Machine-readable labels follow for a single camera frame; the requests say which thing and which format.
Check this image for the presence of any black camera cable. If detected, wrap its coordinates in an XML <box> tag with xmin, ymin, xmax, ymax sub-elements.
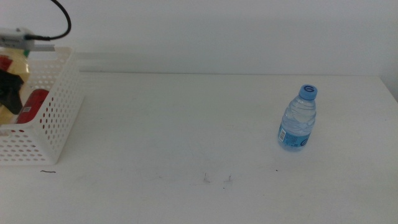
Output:
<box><xmin>24</xmin><ymin>0</ymin><xmax>72</xmax><ymax>41</ymax></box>

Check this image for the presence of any small water bottle blue cap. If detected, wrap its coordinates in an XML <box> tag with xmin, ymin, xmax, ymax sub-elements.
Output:
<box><xmin>277</xmin><ymin>83</ymin><xmax>318</xmax><ymax>152</ymax></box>

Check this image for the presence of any yellow juice bottle white cap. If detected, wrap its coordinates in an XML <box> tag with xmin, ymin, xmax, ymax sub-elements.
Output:
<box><xmin>0</xmin><ymin>46</ymin><xmax>32</xmax><ymax>125</ymax></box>

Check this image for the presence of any red soda can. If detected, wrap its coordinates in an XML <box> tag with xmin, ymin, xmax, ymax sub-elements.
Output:
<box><xmin>16</xmin><ymin>88</ymin><xmax>51</xmax><ymax>125</ymax></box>

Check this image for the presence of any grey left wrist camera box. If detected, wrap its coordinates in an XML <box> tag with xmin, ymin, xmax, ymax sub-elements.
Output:
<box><xmin>0</xmin><ymin>27</ymin><xmax>36</xmax><ymax>51</ymax></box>

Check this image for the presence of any white perforated plastic basket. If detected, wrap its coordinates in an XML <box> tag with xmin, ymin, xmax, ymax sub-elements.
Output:
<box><xmin>0</xmin><ymin>45</ymin><xmax>85</xmax><ymax>166</ymax></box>

